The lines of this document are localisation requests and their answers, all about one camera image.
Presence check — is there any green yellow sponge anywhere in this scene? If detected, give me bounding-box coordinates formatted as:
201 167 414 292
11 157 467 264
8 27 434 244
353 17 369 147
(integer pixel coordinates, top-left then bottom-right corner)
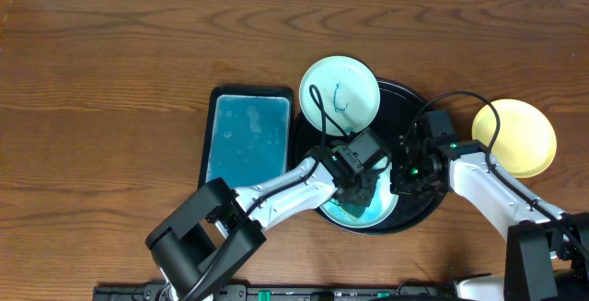
341 202 374 220

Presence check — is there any pale green plate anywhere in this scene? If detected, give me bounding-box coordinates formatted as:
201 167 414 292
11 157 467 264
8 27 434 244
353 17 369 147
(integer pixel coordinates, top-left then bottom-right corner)
317 163 398 230
299 56 380 136

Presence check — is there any yellow plate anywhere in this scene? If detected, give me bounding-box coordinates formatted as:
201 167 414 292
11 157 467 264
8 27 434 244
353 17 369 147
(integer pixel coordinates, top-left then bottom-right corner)
491 98 557 178

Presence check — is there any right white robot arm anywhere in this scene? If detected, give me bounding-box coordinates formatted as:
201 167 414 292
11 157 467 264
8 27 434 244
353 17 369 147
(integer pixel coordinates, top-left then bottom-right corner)
394 131 588 300

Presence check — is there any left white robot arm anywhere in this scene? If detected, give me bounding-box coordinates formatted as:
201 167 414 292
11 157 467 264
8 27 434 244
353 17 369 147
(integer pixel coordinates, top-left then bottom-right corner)
145 145 390 300

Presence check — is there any black rectangular water tray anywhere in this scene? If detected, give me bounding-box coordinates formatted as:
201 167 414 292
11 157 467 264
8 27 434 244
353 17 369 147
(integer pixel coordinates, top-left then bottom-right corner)
198 86 293 188

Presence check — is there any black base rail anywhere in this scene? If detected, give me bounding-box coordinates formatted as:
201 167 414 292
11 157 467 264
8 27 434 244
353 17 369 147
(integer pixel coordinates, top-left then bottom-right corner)
92 281 457 301

